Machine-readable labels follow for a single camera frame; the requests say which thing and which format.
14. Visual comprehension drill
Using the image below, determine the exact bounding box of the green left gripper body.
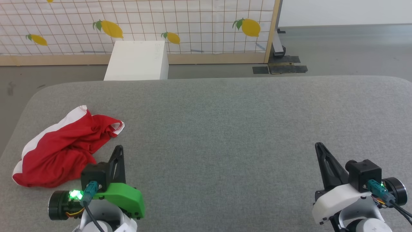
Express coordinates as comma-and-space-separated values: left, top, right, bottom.
48, 183, 145, 221

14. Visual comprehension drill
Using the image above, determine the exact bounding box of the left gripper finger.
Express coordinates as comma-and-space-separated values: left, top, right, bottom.
108, 145, 126, 184

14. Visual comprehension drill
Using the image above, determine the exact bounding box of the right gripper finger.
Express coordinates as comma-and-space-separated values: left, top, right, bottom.
315, 142, 350, 191

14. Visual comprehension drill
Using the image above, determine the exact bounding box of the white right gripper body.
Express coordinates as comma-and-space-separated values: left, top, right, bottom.
312, 177, 408, 225

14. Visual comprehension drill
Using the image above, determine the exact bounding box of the red and white garment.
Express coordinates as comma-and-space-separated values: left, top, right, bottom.
12, 105, 125, 188

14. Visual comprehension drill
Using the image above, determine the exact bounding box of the white box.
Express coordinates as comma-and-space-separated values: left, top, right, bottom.
104, 41, 169, 81

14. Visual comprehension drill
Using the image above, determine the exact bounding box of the black floor patch with plate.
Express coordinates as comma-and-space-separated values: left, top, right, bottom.
268, 63, 308, 75

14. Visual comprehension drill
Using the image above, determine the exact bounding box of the grey fabric sofa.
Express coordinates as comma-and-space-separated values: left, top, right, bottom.
0, 76, 412, 232

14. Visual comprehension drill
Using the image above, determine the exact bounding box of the grey metal stand with caster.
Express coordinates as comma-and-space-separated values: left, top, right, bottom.
270, 0, 286, 59

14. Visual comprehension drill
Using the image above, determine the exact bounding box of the lemon print partition screen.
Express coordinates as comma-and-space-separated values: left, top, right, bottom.
0, 0, 280, 66

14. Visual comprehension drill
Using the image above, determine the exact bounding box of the left black cable teal plug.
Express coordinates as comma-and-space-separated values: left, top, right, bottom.
80, 181, 106, 232

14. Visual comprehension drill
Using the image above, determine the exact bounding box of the black cable teal plug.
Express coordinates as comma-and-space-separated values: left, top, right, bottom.
80, 181, 106, 232
367, 179, 412, 226

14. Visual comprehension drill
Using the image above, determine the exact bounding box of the right black cable teal plug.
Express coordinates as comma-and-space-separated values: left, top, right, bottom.
367, 179, 412, 226

